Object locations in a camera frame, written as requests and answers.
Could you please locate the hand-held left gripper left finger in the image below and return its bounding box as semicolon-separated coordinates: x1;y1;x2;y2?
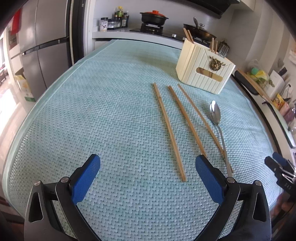
24;153;101;241

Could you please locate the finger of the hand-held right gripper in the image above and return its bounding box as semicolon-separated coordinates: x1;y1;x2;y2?
272;152;296;173
264;156;284;176

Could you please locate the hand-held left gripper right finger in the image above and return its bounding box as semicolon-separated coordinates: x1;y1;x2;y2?
195;154;271;241

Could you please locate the metal spoon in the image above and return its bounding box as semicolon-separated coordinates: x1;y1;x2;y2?
209;100;233;176

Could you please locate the metal fork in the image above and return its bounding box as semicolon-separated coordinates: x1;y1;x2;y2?
218;44;230;59

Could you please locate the cream utensil holder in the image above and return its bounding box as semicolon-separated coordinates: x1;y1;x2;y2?
176;37;236;95

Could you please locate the light blue woven mat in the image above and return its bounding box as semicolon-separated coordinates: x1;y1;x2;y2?
2;39;285;241

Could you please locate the wooden cutting board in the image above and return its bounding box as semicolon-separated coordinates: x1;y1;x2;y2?
238;68;274;105

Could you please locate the white knife block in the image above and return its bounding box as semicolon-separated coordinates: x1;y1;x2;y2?
268;70;290;99

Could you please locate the plastic bag with produce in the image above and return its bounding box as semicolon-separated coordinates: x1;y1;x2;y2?
246;59;274;87

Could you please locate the yellow green carton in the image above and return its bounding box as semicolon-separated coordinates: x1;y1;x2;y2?
14;74;36;103

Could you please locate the grey refrigerator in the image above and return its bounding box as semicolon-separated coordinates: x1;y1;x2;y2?
7;0;74;102

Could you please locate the dark wok with glass lid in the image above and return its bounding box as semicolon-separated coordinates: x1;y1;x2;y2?
183;23;217;40

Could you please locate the black range hood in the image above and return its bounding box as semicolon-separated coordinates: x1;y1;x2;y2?
188;0;240;19

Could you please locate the black gas stove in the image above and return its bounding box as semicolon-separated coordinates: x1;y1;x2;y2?
129;23;185;39

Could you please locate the tall dark sauce bottle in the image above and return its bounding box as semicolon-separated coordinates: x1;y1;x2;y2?
115;6;124;22

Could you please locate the black pot with red lid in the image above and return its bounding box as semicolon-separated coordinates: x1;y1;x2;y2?
140;10;169;25

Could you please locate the red hanging decoration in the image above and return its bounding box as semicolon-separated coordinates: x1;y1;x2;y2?
9;8;22;35

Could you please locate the black handle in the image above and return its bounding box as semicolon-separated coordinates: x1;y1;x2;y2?
233;70;259;95

